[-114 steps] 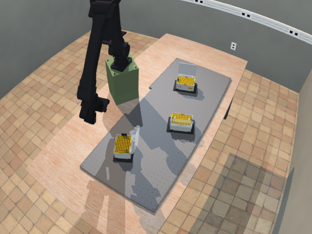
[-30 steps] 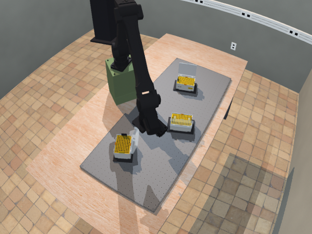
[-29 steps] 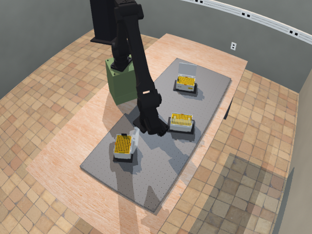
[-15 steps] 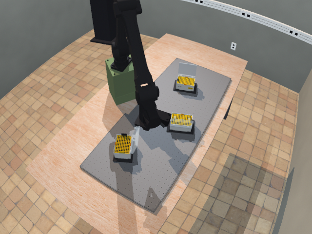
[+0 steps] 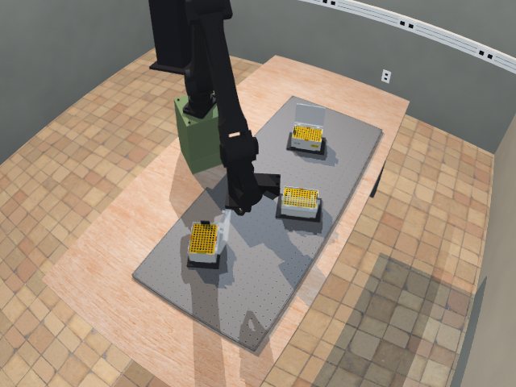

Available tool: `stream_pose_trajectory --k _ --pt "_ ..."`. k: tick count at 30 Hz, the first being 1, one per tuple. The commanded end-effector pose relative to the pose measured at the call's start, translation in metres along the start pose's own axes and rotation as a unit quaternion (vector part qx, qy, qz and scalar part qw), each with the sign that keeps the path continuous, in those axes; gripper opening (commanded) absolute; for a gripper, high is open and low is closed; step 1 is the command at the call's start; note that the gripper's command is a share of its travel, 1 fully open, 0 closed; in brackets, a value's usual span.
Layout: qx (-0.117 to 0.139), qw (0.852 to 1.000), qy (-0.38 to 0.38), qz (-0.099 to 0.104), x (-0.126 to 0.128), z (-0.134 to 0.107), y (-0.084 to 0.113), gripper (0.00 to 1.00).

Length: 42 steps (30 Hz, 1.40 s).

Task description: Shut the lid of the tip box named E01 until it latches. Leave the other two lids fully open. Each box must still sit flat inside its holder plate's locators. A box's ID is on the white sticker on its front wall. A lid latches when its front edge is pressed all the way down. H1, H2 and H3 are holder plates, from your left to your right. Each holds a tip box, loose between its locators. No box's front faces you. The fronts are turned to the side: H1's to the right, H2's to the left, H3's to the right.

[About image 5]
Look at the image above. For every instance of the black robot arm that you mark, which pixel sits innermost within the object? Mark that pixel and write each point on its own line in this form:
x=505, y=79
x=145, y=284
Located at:
x=211, y=72

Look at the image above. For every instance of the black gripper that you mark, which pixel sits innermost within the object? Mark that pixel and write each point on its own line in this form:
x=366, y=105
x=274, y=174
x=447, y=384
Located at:
x=232, y=202

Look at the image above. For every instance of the yellow tip rack with black holes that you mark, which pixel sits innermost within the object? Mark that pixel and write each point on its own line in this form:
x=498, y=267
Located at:
x=301, y=193
x=307, y=133

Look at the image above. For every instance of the yellow plate with black holes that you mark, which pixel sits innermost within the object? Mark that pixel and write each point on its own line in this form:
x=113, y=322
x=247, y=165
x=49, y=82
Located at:
x=203, y=238

